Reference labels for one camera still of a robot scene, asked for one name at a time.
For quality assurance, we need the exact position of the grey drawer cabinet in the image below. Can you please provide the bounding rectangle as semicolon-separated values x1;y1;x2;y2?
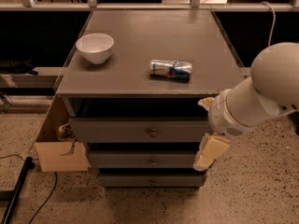
55;8;246;189

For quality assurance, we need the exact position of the black floor bar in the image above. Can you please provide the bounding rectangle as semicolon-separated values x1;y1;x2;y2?
0;157;35;224

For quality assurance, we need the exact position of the grey drawer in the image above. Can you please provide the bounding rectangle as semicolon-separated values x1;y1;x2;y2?
98;169;206;188
88;151;195;168
69;118;210;143

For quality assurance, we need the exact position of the white hanging cable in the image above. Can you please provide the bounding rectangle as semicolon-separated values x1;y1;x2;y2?
261;1;278;48

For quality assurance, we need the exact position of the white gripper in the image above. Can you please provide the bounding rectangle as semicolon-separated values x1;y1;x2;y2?
193;89;255;172

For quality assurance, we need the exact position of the crumpled paper in box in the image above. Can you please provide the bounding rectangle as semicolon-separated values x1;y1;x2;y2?
56;123;76;141

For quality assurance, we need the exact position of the white ceramic bowl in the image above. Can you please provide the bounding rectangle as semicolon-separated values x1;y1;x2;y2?
76;33;114;64

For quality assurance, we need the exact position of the grey middle drawer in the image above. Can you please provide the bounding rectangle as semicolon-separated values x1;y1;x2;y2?
88;151;195;168

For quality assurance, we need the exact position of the grey top drawer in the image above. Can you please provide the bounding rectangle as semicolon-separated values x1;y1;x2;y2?
69;118;210;143

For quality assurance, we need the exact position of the black floor cable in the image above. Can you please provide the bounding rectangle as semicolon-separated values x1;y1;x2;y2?
0;153;59;224

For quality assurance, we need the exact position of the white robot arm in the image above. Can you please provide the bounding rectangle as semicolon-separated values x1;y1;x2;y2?
193;42;299;172

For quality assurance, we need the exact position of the grey bottom drawer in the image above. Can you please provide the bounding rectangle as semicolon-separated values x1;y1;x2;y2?
98;169;206;188

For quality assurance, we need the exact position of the black object on ledge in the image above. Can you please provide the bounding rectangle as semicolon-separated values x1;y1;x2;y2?
0;59;38;76

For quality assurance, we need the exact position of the crushed blue silver can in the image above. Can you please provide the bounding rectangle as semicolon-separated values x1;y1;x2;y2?
149;60;192;80

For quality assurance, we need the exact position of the open cardboard box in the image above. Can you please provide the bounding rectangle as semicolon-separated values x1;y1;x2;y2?
35;97;90;172

